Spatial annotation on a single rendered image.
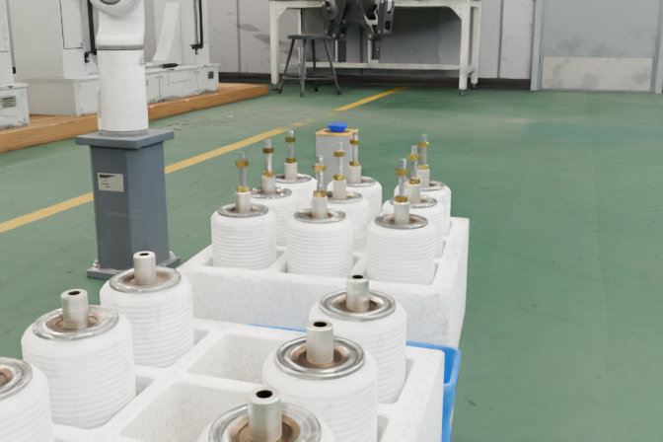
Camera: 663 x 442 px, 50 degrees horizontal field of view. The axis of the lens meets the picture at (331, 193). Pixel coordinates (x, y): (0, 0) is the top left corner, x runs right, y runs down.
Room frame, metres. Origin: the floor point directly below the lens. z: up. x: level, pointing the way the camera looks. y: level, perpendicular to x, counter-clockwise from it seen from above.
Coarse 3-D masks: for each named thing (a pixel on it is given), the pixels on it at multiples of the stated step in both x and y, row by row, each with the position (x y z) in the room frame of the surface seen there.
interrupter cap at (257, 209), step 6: (228, 204) 1.04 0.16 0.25; (234, 204) 1.05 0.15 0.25; (252, 204) 1.05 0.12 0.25; (258, 204) 1.04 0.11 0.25; (222, 210) 1.01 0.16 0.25; (228, 210) 1.01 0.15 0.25; (234, 210) 1.02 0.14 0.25; (252, 210) 1.02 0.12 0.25; (258, 210) 1.01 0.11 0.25; (264, 210) 1.01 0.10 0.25; (228, 216) 0.98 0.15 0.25; (234, 216) 0.98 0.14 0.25; (240, 216) 0.98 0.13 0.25; (246, 216) 0.98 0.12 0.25; (252, 216) 0.98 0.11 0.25
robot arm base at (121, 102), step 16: (112, 64) 1.42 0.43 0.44; (128, 64) 1.43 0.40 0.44; (144, 64) 1.48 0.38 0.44; (112, 80) 1.42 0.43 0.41; (128, 80) 1.43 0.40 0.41; (144, 80) 1.47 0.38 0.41; (96, 96) 1.45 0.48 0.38; (112, 96) 1.42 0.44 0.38; (128, 96) 1.43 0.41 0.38; (144, 96) 1.46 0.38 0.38; (112, 112) 1.43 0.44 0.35; (128, 112) 1.43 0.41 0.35; (144, 112) 1.46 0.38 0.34; (112, 128) 1.43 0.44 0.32; (128, 128) 1.43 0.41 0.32; (144, 128) 1.45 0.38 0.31
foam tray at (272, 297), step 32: (352, 256) 1.03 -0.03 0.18; (448, 256) 1.02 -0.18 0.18; (192, 288) 0.95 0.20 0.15; (224, 288) 0.94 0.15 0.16; (256, 288) 0.93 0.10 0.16; (288, 288) 0.92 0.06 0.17; (320, 288) 0.91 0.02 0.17; (384, 288) 0.89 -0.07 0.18; (416, 288) 0.89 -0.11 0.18; (448, 288) 0.89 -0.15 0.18; (224, 320) 0.94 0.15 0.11; (256, 320) 0.93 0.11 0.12; (288, 320) 0.92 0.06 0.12; (416, 320) 0.87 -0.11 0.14; (448, 320) 0.87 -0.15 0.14
